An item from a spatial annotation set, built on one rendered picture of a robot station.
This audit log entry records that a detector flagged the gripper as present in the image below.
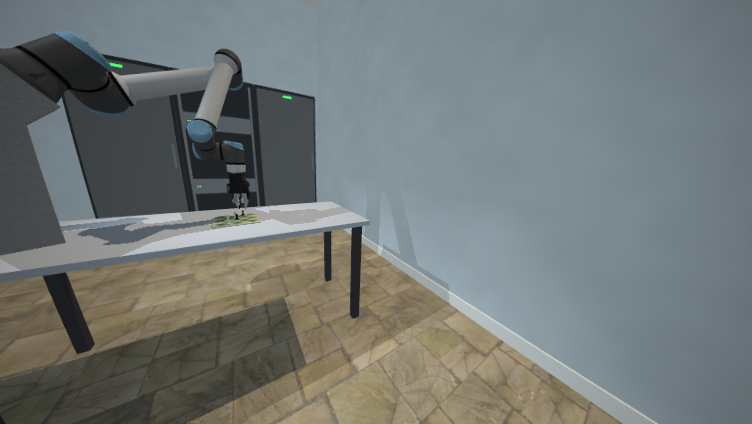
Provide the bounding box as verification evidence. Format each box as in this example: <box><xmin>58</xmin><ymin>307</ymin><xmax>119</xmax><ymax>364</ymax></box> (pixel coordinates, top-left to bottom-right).
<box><xmin>227</xmin><ymin>172</ymin><xmax>250</xmax><ymax>209</ymax></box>

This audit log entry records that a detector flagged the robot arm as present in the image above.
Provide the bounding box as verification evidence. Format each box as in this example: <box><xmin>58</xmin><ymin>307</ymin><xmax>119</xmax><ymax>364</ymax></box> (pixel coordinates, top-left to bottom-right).
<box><xmin>0</xmin><ymin>31</ymin><xmax>246</xmax><ymax>173</ymax></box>

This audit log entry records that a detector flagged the green and cream checkered board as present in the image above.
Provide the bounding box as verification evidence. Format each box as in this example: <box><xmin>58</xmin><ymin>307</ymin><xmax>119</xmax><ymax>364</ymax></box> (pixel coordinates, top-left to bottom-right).
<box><xmin>212</xmin><ymin>213</ymin><xmax>261</xmax><ymax>228</ymax></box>

